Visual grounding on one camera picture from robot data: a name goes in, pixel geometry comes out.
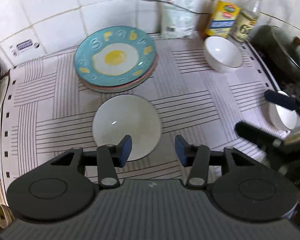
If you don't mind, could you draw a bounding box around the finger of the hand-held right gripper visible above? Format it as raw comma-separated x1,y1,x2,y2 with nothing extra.
234,121,283,153
264,90,300,111

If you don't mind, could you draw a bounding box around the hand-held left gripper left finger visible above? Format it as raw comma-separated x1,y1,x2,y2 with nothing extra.
50,134,133,189

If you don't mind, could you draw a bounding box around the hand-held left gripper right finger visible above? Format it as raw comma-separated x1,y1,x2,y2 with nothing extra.
174,134,257,189

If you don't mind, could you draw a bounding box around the white ribbed bowl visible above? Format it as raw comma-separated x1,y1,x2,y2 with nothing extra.
268,90,298,132
203,35,243,73

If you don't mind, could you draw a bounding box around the wide white bowl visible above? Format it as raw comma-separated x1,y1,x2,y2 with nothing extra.
92,94,162,162

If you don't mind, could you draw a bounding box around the large white plate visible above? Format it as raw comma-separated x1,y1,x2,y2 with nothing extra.
84,55,159,94

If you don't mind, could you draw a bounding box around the blue fried egg plate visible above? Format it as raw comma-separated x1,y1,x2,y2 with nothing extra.
74,26,157,87

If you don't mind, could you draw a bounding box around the black pot with glass lid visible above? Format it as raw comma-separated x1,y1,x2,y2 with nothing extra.
251,24,300,83

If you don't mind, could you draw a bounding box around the striped tablecloth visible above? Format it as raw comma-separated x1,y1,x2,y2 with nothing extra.
0,34,298,205

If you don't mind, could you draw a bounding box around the yellow cap vinegar bottle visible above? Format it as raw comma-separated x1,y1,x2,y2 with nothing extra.
229,0,267,43

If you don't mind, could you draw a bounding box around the yellow label cooking wine bottle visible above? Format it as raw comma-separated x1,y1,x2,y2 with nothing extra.
204,0,244,38

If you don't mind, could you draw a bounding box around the white salt bag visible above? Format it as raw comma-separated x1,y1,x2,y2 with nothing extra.
161,0,199,39

